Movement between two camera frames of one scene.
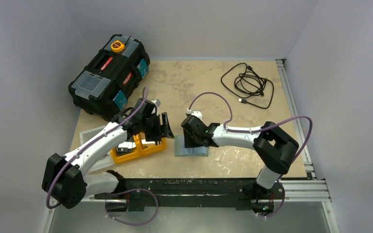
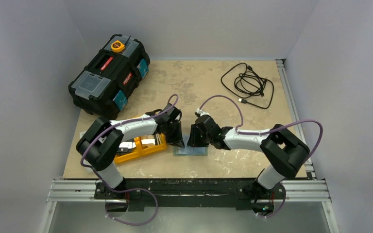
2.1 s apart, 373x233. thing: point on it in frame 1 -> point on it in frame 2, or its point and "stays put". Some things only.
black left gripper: (158, 134) -> (178, 139)
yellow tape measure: (117, 46) stays put
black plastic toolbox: (111, 77) stays put
